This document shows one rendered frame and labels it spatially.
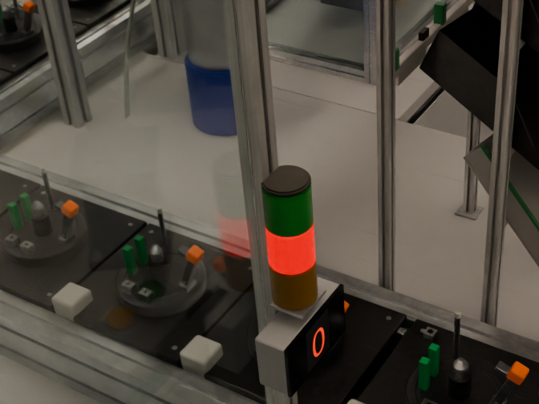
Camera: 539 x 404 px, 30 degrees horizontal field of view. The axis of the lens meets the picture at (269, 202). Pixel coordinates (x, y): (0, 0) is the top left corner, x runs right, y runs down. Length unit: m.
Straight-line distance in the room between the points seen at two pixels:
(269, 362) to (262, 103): 0.29
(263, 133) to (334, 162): 1.04
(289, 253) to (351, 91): 1.24
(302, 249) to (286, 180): 0.08
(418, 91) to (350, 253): 0.57
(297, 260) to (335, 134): 1.07
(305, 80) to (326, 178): 0.39
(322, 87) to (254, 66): 1.33
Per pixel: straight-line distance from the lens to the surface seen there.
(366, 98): 2.21
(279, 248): 1.02
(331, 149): 2.04
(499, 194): 1.38
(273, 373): 1.10
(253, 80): 0.93
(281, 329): 1.09
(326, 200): 1.90
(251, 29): 0.91
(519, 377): 1.28
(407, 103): 2.19
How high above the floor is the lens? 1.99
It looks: 36 degrees down
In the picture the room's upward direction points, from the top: 5 degrees counter-clockwise
